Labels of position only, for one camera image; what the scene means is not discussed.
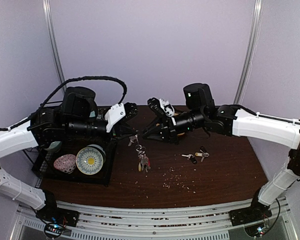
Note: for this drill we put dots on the right aluminium frame post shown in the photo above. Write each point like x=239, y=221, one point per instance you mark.
x=251, y=47

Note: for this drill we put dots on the aluminium slotted front rail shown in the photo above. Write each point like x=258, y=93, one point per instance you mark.
x=211, y=222

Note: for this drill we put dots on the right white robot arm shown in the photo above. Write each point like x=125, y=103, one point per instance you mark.
x=229, y=120

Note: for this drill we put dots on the black wire dish rack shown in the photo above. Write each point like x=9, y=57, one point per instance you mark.
x=77, y=143

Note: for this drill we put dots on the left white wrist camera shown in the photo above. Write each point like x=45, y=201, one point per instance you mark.
x=120, y=112

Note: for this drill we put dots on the keys with yellow tag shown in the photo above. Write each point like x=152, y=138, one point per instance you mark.
x=203, y=153

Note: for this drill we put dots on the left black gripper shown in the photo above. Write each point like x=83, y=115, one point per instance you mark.
x=122, y=129

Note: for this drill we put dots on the light green bowl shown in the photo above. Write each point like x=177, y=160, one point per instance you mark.
x=54, y=147

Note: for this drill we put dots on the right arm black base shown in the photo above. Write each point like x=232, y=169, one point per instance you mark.
x=255, y=212

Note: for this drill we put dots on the aluminium frame post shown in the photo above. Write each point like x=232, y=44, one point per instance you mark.
x=251, y=47
x=52, y=39

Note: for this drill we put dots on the keyring bundle with coloured tags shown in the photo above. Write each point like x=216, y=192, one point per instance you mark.
x=143, y=160

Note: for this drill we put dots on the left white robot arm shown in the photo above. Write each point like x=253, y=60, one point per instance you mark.
x=18, y=137

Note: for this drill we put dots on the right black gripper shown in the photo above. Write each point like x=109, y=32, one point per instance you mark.
x=167, y=127

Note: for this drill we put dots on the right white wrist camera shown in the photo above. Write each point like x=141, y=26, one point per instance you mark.
x=161, y=107

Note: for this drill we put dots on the red patterned plate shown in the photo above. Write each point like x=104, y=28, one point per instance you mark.
x=65, y=163

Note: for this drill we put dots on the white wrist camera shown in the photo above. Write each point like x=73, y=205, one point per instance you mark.
x=120, y=112
x=161, y=107

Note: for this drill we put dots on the left aluminium frame post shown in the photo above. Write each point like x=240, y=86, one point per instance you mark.
x=52, y=39

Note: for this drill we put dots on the keys with black fob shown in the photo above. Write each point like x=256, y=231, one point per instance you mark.
x=190, y=157

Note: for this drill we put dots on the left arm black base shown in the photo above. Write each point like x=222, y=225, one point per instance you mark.
x=55, y=219

